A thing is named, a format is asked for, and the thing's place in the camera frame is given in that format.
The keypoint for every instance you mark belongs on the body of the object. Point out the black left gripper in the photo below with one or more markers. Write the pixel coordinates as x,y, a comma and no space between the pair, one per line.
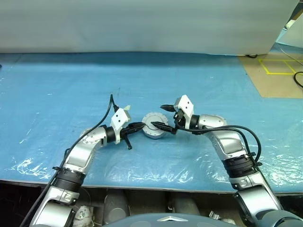
126,132

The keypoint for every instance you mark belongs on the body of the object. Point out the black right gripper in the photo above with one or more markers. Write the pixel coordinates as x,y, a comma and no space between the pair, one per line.
180,118

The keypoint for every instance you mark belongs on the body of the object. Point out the silver round housing lid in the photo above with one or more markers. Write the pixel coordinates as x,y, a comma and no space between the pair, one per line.
151,118

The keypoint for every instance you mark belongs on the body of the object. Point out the silver round motor housing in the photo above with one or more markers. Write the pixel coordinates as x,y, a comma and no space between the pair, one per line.
154,135

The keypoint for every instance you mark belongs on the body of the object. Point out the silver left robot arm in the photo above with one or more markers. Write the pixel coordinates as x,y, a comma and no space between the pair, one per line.
80,156

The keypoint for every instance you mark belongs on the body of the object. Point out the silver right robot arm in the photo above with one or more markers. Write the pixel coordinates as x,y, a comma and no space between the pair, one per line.
229,142

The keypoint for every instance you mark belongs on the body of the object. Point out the grey rounded shape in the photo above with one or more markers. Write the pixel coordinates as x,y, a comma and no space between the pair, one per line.
116,205
185,205

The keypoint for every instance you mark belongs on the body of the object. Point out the blue plastic-covered table mat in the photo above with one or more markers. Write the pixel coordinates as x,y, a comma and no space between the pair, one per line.
59,94

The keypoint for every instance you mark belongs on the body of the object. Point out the grey-blue robot torso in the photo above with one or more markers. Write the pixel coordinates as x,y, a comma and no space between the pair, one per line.
165,220

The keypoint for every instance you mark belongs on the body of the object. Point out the white crumpled bag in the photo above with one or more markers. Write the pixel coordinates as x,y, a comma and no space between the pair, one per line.
82,214

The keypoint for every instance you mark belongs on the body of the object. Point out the white backdrop board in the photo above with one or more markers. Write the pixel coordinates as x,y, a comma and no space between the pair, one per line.
142,23

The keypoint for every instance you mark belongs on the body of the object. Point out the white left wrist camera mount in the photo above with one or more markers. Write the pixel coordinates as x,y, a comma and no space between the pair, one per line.
119,118

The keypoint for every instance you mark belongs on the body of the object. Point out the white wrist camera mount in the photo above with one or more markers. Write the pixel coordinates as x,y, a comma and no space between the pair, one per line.
185,104
119,118

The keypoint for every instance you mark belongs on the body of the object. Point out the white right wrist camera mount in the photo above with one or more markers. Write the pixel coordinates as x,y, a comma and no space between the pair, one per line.
185,104

